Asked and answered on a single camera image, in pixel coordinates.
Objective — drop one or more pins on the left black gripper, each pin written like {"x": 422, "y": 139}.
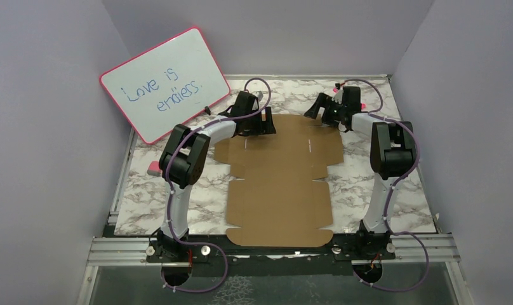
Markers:
{"x": 263, "y": 128}

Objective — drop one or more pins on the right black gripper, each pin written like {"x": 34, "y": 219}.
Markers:
{"x": 322, "y": 101}

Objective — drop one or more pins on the brown cardboard box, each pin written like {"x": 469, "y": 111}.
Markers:
{"x": 279, "y": 196}

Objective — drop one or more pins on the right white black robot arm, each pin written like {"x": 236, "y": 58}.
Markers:
{"x": 393, "y": 156}

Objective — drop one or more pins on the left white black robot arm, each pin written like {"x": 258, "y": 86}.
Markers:
{"x": 184, "y": 156}

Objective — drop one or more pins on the pink highlighter marker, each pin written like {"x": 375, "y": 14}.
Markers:
{"x": 362, "y": 106}

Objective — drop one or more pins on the pink framed whiteboard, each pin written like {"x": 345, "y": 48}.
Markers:
{"x": 168, "y": 84}

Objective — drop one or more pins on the pink whiteboard eraser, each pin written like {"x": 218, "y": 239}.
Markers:
{"x": 154, "y": 169}

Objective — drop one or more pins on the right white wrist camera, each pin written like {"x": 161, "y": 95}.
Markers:
{"x": 338, "y": 93}

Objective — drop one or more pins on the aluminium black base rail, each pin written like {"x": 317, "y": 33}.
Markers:
{"x": 120, "y": 271}

